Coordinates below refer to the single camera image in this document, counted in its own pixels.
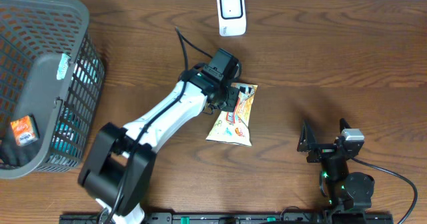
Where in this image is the white barcode scanner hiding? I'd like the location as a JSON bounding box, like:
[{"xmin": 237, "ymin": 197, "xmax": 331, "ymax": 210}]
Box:
[{"xmin": 217, "ymin": 0, "xmax": 247, "ymax": 37}]

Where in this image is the mint green wipes pack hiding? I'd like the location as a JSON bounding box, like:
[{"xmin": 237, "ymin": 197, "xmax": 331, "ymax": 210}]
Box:
[{"xmin": 56, "ymin": 53, "xmax": 71, "ymax": 80}]

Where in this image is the grey plastic shopping basket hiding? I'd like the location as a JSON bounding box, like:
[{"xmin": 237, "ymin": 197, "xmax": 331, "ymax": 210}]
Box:
[{"xmin": 1, "ymin": 0, "xmax": 105, "ymax": 179}]

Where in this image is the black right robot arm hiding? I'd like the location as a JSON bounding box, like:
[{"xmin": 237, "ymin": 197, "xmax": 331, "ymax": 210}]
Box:
[{"xmin": 297, "ymin": 118, "xmax": 374, "ymax": 211}]

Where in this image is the blue mouthwash bottle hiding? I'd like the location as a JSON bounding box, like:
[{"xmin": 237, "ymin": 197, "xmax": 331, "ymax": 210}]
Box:
[{"xmin": 51, "ymin": 59, "xmax": 102, "ymax": 156}]

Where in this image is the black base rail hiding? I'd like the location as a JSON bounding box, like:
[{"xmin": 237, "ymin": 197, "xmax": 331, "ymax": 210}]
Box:
[{"xmin": 59, "ymin": 211, "xmax": 394, "ymax": 224}]

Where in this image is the orange tissue pack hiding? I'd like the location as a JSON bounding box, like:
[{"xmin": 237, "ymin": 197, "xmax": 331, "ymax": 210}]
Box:
[{"xmin": 10, "ymin": 115, "xmax": 39, "ymax": 147}]

